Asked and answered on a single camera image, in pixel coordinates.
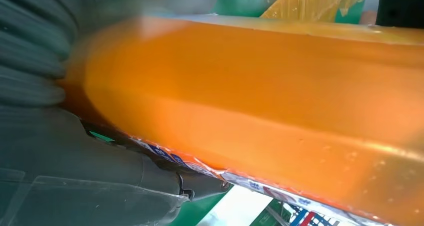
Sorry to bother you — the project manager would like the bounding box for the blue metal rack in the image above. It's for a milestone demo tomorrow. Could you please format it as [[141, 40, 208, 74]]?
[[289, 206, 344, 226]]

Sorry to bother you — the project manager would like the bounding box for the yellow tape sheet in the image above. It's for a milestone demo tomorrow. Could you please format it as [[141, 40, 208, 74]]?
[[260, 0, 370, 23]]

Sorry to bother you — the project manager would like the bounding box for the person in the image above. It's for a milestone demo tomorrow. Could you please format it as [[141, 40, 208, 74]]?
[[359, 0, 424, 29]]

